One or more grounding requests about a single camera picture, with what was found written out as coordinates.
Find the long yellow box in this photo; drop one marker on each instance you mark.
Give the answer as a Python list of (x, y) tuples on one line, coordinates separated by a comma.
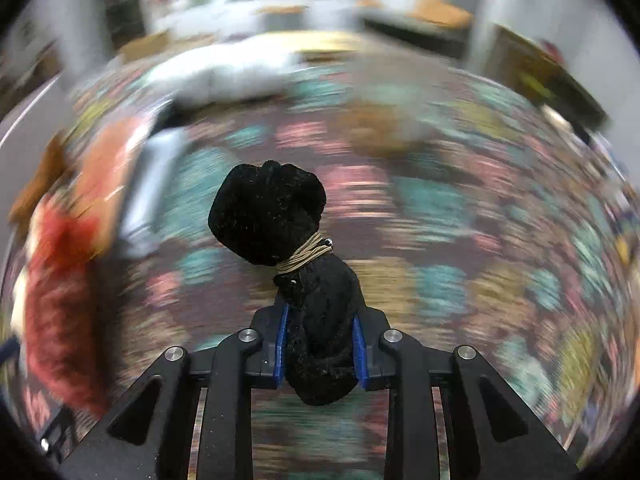
[(327, 42)]

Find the dark glass display cabinet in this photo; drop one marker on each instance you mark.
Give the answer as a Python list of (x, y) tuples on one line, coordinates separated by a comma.
[(122, 0)]

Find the white crumpled cloth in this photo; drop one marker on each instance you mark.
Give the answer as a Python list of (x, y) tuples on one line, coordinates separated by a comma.
[(225, 72)]

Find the brown soft toy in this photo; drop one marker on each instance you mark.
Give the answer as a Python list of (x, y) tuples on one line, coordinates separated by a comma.
[(40, 185)]

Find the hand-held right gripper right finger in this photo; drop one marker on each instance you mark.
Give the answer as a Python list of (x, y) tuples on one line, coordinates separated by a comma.
[(361, 357)]

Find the cardboard box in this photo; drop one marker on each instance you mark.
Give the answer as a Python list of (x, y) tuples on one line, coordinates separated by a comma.
[(147, 44)]

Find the grey white soft pouch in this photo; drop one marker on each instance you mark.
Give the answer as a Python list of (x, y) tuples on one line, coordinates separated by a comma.
[(152, 185)]

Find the wooden chair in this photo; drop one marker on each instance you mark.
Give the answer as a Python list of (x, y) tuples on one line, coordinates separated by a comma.
[(545, 72)]

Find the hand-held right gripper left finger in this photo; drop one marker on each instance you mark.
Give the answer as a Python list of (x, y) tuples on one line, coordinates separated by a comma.
[(282, 352)]

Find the white television cabinet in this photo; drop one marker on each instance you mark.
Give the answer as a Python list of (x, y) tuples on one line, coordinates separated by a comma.
[(225, 12)]

